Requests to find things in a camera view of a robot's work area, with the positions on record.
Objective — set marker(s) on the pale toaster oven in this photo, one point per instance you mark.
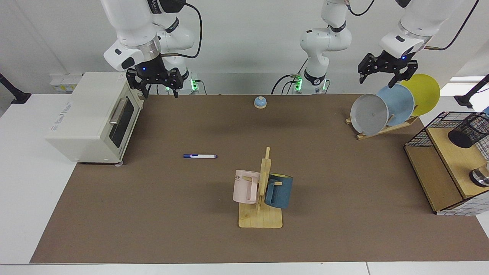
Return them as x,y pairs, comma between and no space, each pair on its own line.
88,118

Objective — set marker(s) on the pink mug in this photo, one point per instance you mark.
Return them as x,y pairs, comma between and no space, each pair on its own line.
244,189

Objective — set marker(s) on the yellow plate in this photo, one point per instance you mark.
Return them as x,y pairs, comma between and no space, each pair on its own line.
424,91

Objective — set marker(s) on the light blue plate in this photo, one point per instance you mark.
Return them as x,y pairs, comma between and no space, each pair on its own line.
399,101

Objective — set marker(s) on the black clamp stand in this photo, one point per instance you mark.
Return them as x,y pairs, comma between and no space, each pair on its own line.
468,98
15,95

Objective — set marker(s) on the dark blue mug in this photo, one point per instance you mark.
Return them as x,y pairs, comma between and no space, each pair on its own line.
280,193

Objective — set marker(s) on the blue and white marker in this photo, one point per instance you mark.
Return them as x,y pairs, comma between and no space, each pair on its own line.
202,156

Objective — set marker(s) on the wooden cup stand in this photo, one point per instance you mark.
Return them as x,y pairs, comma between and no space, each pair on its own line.
261,217

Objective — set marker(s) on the black mesh pen holder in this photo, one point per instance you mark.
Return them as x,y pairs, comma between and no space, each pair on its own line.
466,131

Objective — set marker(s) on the wooden plate rack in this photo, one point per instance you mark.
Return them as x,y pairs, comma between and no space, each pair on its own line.
386,130

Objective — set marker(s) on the small blue round thing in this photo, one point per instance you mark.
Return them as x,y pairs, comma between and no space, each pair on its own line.
260,102

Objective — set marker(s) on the brown table cloth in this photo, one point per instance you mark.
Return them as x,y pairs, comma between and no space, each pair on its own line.
191,214

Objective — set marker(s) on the grey plate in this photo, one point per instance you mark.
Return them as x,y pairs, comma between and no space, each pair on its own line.
368,114

